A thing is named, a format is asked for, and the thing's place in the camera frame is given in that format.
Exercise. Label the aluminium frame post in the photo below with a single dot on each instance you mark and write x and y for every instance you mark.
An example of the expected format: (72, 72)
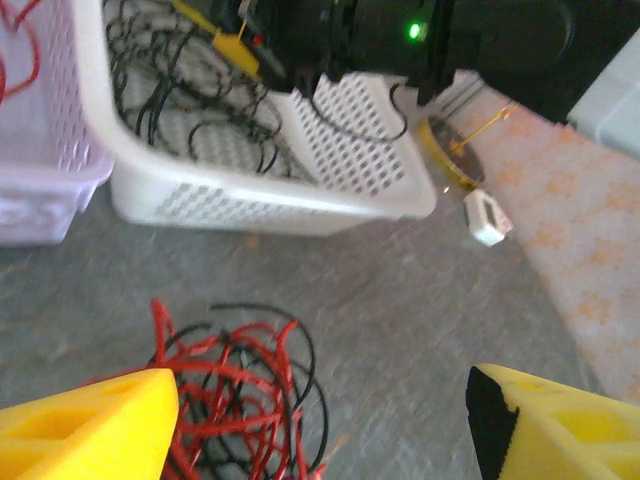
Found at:
(462, 95)

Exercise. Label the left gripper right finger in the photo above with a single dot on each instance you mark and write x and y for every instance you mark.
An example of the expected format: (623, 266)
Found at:
(575, 435)

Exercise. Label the white plastic basket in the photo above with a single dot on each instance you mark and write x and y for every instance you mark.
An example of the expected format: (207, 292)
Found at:
(250, 200)

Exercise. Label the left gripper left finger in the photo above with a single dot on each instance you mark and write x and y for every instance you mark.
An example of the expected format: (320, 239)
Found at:
(75, 440)

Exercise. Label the light grey box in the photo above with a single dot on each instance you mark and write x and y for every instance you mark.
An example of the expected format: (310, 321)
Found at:
(610, 105)

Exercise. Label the small white digital timer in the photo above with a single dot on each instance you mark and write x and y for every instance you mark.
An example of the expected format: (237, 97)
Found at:
(487, 220)

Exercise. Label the lavender plastic basket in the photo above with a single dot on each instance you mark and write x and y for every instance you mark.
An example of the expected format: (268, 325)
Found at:
(75, 165)

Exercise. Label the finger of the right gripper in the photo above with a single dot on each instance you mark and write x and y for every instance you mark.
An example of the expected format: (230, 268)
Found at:
(192, 15)
(235, 50)

